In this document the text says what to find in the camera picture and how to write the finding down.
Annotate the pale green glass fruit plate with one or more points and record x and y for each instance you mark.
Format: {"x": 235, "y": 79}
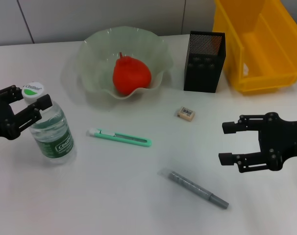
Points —
{"x": 94, "y": 58}

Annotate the black mesh pen holder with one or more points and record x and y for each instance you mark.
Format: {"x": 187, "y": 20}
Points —
{"x": 202, "y": 78}

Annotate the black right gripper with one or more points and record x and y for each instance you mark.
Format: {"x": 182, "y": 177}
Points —
{"x": 280, "y": 142}

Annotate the grey marker pen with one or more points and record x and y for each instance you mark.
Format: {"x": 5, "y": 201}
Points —
{"x": 192, "y": 188}

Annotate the green utility knife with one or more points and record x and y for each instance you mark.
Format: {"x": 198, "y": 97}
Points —
{"x": 124, "y": 140}

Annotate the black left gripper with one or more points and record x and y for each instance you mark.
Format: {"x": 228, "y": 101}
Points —
{"x": 1, "y": 120}

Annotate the red-orange toy orange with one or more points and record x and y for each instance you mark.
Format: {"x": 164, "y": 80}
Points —
{"x": 131, "y": 76}

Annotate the beige eraser with barcode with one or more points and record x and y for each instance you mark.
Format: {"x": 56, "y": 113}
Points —
{"x": 184, "y": 113}

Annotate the clear green-label water bottle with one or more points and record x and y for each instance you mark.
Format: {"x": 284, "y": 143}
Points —
{"x": 55, "y": 142}

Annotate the yellow plastic bin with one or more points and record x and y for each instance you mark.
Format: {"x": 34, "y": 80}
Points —
{"x": 266, "y": 49}

